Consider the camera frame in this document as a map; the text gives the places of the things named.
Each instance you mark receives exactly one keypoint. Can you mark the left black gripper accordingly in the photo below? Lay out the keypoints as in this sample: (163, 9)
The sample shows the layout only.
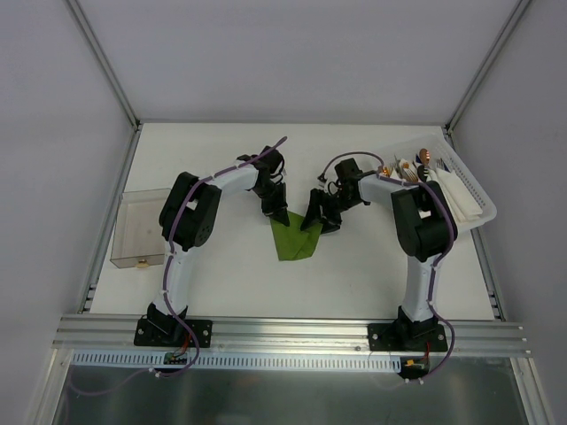
(274, 202)

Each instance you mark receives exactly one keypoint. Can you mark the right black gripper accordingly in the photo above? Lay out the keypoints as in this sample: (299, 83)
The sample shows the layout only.
(327, 204)

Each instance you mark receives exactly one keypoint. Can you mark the green paper napkin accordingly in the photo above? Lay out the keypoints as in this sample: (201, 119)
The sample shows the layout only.
(292, 243)

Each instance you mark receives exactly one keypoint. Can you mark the clear smoked plastic box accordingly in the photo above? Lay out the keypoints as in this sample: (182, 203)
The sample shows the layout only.
(137, 233)

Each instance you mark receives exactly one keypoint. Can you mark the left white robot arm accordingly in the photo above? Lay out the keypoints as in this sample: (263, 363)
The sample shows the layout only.
(187, 221)

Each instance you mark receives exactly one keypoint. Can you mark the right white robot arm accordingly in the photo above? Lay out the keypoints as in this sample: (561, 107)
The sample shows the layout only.
(424, 226)

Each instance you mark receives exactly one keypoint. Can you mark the white rolled napkin bundle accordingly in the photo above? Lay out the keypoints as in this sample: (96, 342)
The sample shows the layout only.
(462, 204)

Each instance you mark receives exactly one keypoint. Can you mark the copper fork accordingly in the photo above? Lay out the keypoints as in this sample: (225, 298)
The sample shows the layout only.
(411, 175)

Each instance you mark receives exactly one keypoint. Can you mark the copper spoon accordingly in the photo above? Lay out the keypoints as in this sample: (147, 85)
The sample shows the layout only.
(425, 158)

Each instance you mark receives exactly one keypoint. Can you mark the white plastic basket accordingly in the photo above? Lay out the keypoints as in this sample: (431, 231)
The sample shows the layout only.
(431, 157)

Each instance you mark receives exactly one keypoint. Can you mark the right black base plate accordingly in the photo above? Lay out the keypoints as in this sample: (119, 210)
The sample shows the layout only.
(387, 337)

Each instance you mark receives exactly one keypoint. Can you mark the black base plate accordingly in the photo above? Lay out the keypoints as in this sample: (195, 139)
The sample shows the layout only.
(387, 337)
(149, 335)

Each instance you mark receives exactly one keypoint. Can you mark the white slotted cable duct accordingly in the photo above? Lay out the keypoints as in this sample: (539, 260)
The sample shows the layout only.
(241, 361)

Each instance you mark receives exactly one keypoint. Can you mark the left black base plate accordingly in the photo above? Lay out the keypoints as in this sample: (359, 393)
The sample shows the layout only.
(149, 335)

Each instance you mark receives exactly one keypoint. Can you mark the aluminium rail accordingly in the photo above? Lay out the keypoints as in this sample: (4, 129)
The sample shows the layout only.
(290, 336)

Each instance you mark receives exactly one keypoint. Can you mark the left frame post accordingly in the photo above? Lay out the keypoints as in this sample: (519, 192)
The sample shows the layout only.
(90, 37)

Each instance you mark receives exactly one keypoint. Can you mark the frame post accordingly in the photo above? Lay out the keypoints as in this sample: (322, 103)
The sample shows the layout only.
(500, 41)
(90, 37)

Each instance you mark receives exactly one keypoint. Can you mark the right frame post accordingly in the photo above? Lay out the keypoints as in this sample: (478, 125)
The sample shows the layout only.
(500, 41)

